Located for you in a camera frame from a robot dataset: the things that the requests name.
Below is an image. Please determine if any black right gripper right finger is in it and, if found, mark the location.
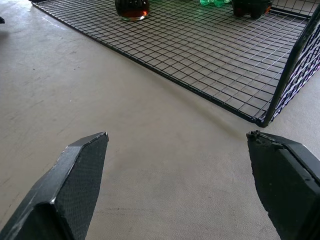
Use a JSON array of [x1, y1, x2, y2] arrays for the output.
[[245, 129, 320, 240]]

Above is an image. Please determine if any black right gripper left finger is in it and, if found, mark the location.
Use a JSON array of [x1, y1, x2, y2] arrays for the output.
[[0, 131, 110, 240]]

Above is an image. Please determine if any dark plastic bottle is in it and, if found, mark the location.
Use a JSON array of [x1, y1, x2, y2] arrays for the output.
[[230, 0, 273, 19]]

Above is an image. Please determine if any green plastic bottle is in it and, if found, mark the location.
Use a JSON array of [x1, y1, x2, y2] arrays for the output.
[[199, 0, 232, 7]]

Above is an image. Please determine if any brown glass bottle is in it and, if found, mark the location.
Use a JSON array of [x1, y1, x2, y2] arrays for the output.
[[114, 0, 151, 22]]

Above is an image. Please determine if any black wire mesh tray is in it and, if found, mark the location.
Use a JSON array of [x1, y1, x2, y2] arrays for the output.
[[27, 0, 320, 129]]

